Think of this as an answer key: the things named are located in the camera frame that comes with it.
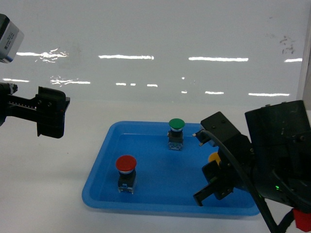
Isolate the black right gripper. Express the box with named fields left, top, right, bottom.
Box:
left=193, top=145, right=254, bottom=206

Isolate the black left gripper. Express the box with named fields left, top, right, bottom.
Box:
left=0, top=83, right=70, bottom=139

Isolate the yellow mushroom push button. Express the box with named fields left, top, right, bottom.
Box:
left=208, top=152, right=221, bottom=164

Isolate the red mushroom push button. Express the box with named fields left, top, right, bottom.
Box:
left=115, top=155, right=137, bottom=194

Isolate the blue plastic tray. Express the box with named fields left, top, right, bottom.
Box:
left=82, top=121, right=259, bottom=217

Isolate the green mushroom push button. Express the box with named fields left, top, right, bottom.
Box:
left=167, top=118, right=185, bottom=150

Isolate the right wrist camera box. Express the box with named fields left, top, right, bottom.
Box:
left=193, top=112, right=252, bottom=160

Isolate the black camera cable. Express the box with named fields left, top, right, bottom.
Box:
left=201, top=130, right=280, bottom=233

